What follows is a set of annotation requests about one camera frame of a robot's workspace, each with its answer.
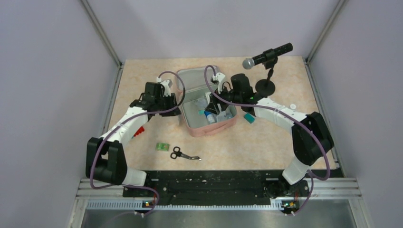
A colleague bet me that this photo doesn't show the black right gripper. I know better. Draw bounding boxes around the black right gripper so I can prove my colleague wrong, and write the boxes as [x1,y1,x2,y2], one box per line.
[205,83,242,115]

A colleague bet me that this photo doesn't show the white blue dropper bottle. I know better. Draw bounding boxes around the white blue dropper bottle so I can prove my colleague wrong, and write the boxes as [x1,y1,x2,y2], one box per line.
[204,111,216,124]

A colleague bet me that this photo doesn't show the clear bag teal strip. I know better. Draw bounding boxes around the clear bag teal strip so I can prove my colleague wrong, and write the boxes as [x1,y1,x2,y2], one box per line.
[193,97,208,115]

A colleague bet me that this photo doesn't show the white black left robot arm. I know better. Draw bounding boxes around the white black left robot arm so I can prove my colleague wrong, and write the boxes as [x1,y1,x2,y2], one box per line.
[86,80,181,196]

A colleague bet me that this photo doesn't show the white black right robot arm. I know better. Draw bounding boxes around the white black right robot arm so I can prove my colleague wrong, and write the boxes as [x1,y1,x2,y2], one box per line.
[203,72,334,196]

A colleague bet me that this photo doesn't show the pink open medicine case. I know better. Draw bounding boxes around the pink open medicine case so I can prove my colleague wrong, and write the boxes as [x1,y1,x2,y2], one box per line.
[175,67,238,137]

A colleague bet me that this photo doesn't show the colourful toy block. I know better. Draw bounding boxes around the colourful toy block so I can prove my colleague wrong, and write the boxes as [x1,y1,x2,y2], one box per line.
[133,126,145,137]

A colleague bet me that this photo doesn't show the teal small box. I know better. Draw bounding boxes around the teal small box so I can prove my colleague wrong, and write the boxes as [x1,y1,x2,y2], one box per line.
[244,113,255,124]

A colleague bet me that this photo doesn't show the green small packet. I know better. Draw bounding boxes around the green small packet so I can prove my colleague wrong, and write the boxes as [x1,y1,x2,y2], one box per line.
[155,142,170,152]

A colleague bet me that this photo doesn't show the black microphone on stand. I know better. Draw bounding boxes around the black microphone on stand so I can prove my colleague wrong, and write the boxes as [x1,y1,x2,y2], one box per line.
[242,43,293,97]

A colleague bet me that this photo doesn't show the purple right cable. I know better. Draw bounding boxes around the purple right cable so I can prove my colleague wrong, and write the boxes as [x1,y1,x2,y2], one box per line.
[204,65,331,216]

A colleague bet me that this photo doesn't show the purple cable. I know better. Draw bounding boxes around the purple cable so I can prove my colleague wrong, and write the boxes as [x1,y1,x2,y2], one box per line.
[204,65,331,216]
[89,71,186,218]

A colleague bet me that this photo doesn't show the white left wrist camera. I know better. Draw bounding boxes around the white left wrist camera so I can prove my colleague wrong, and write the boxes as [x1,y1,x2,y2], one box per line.
[156,78,173,97]

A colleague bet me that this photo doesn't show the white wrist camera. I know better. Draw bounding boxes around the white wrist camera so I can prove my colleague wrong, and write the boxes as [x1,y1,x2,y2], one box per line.
[211,72,226,94]
[156,78,173,97]

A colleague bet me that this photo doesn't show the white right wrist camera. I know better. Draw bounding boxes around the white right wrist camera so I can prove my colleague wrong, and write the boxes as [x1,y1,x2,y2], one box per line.
[211,72,226,94]

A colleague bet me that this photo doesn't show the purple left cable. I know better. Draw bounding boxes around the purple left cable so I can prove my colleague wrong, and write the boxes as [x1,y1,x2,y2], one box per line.
[89,71,186,218]

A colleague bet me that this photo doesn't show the black handled scissors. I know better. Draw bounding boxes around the black handled scissors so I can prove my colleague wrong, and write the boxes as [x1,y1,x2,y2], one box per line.
[170,146,202,161]

